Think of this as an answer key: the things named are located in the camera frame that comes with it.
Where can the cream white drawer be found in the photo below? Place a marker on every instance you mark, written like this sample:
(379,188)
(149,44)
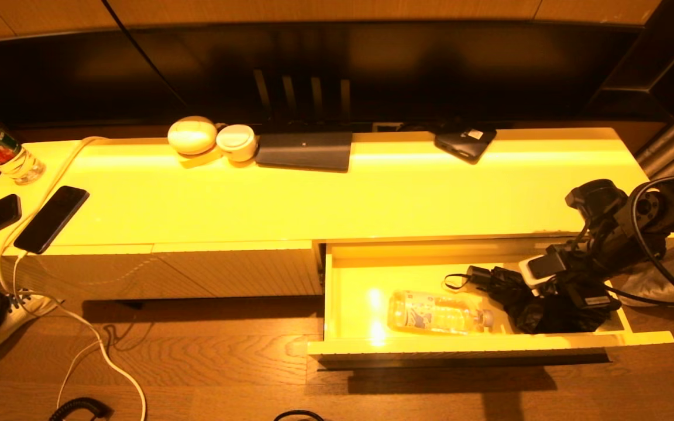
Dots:
(360,275)

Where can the black smartphone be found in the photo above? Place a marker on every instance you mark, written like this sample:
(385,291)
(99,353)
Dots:
(50,218)

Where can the black umbrella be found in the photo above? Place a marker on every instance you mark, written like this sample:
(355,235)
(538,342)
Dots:
(524,304)

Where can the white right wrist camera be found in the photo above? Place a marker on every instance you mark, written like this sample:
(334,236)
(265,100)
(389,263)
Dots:
(539,268)

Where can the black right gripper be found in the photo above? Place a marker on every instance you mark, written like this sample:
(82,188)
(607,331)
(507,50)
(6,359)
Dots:
(591,298)

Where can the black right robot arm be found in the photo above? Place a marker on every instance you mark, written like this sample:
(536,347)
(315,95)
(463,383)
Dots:
(664,210)

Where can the beige wooden cabinet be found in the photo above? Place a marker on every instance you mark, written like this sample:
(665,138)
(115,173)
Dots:
(255,204)

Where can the small black labelled device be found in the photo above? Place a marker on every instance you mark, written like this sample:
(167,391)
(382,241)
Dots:
(466,145)

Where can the white round lidded cup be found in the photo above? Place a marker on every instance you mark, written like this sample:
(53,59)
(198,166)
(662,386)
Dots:
(236,141)

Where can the dark wooden shelf unit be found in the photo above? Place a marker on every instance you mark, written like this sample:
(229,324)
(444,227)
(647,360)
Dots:
(664,58)

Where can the white sneaker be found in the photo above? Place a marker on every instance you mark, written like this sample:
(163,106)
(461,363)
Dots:
(18,316)

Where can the dark grey flat box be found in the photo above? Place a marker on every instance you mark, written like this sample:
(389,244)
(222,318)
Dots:
(305,149)

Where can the white oval case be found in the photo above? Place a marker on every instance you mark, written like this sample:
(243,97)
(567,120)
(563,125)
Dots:
(192,135)

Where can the clear bottle with white cap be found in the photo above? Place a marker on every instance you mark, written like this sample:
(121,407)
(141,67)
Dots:
(436,313)

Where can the clear bottle with colourful label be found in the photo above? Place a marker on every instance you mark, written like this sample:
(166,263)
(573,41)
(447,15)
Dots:
(3,153)

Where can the black television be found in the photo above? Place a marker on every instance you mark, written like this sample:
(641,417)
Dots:
(430,64)

